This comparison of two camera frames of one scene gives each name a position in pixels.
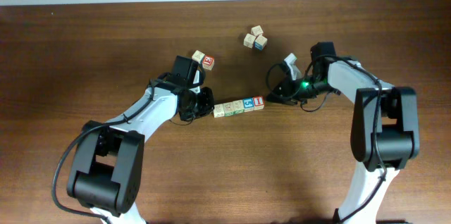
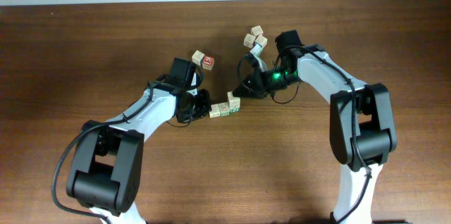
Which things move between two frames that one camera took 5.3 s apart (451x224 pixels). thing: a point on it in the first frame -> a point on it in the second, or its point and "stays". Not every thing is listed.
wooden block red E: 208,62 stays
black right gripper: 288,94 -> 257,86
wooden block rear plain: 256,30 stays
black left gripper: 207,106 stays
